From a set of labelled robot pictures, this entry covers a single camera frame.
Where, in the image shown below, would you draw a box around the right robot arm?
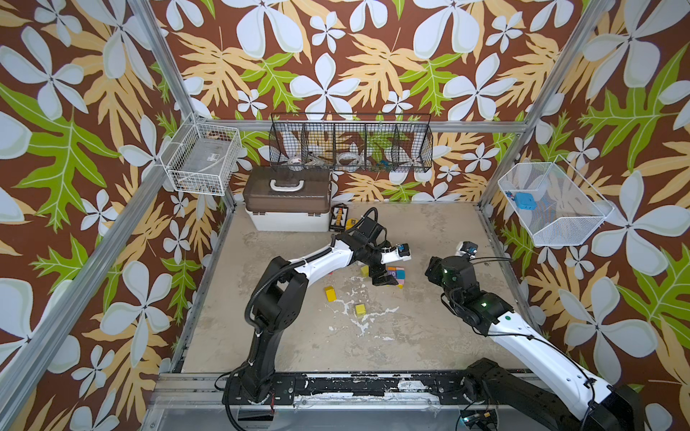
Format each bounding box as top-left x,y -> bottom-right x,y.
425,255 -> 645,430

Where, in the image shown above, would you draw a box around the black wire wall basket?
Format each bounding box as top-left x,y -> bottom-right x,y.
268,112 -> 434,172

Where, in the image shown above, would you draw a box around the blue object in basket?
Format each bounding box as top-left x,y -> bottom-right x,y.
513,192 -> 537,211

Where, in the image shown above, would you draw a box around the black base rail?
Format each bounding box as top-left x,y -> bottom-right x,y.
265,370 -> 490,405

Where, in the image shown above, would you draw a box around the white wire basket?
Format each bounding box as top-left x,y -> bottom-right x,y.
161,115 -> 244,197
499,156 -> 615,248

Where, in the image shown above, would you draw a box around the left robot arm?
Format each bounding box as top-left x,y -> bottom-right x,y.
228,213 -> 411,402

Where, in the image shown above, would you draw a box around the white wire basket right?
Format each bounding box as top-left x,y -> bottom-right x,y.
499,156 -> 615,248

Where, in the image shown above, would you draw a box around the black charging board yellow connectors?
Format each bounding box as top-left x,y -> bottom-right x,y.
329,203 -> 349,233

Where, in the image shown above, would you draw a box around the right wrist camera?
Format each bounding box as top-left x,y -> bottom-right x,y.
456,241 -> 478,260

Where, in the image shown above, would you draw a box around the white wire basket left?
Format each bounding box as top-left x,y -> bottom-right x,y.
161,115 -> 244,197

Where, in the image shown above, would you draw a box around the brown lid white toolbox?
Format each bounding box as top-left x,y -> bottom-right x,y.
243,166 -> 332,233

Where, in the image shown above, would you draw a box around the yellow wooden block left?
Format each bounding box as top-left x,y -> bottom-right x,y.
325,287 -> 337,303

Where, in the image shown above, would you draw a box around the aluminium corner frame post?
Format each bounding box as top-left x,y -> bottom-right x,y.
478,0 -> 615,210

